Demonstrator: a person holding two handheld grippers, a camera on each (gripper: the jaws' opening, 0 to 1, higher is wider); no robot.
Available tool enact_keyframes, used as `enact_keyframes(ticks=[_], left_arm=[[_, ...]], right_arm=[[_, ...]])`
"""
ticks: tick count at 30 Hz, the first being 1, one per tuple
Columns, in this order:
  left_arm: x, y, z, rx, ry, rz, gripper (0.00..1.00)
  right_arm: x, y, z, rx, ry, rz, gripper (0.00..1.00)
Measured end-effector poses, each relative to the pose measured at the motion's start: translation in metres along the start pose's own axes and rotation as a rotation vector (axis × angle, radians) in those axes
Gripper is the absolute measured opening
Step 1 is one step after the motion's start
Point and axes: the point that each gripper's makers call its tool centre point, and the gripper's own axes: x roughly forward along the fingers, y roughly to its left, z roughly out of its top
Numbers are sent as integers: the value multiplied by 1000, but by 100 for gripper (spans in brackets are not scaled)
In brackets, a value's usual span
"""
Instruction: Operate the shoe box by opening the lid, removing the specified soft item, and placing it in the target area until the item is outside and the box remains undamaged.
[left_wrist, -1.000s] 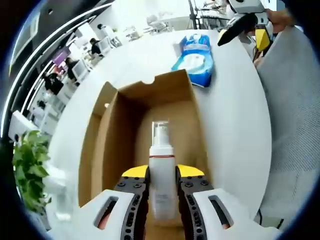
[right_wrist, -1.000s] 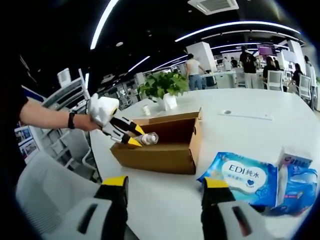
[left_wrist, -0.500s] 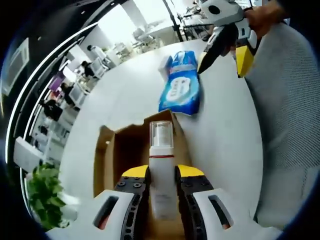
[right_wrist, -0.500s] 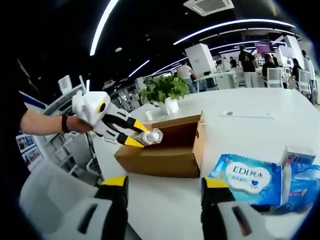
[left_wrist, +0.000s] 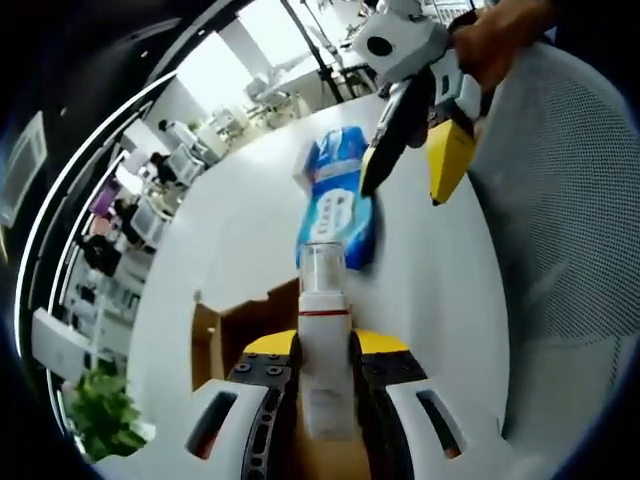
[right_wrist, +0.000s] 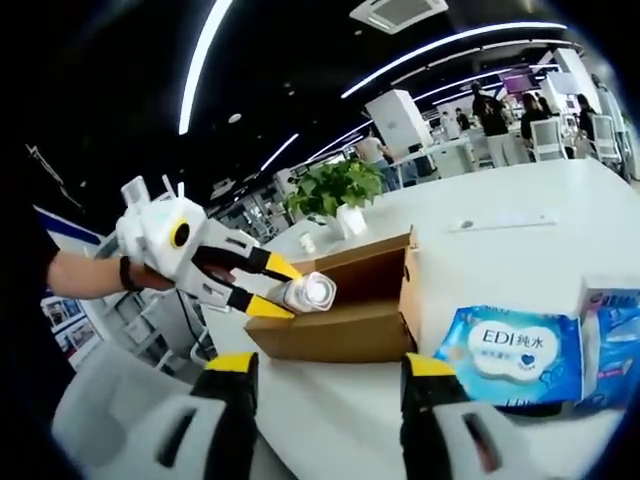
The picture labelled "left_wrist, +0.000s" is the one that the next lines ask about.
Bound brown cardboard shoe box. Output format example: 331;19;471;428
192;277;371;480

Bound green plant in white pot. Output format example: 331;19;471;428
64;367;156;464

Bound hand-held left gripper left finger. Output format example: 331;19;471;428
184;329;302;480

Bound ceiling air conditioner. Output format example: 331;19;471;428
0;112;49;226

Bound purple wall screen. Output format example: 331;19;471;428
89;179;121;236

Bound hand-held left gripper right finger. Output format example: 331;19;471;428
351;328;501;480

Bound person's right hand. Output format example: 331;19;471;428
447;0;557;97

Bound light blue soft tissue pack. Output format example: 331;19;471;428
292;126;380;272

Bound white mesh office chair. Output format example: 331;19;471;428
464;42;640;451

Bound white bottle with clear cap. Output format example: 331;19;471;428
297;241;357;441

